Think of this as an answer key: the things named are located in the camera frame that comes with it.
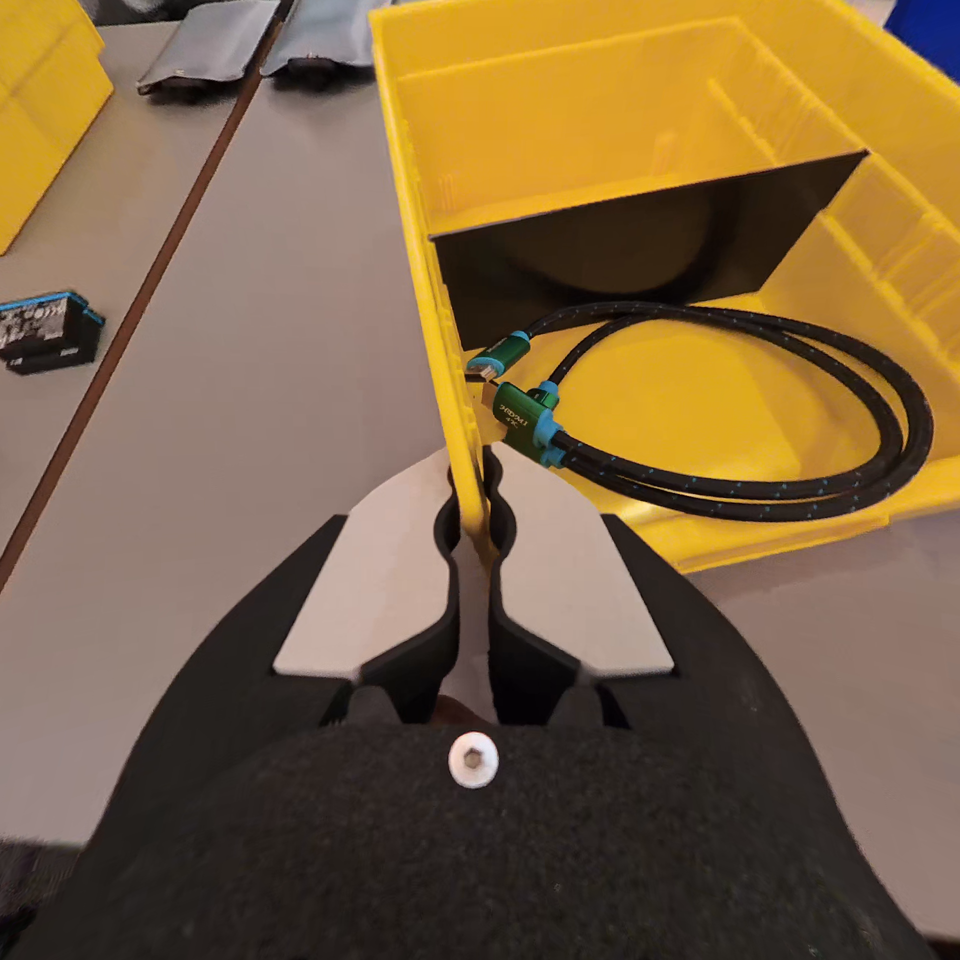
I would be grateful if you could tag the blue storage bin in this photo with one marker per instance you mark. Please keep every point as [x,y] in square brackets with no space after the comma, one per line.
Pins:
[930,30]

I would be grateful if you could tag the yellow storage bin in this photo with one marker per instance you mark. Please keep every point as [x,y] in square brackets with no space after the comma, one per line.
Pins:
[600,112]
[45,112]

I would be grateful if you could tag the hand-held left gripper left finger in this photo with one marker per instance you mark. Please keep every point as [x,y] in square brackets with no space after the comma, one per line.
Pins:
[360,592]

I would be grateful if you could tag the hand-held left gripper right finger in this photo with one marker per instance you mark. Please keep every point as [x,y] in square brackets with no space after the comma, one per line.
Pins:
[577,592]

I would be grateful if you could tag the grey foil pouch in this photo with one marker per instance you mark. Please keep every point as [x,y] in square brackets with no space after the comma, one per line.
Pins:
[210,37]
[322,30]

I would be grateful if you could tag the black bin divider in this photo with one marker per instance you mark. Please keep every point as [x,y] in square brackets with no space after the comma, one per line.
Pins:
[637,247]

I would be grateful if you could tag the black and blue battery pack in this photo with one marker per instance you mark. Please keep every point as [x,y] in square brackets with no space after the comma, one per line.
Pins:
[45,330]

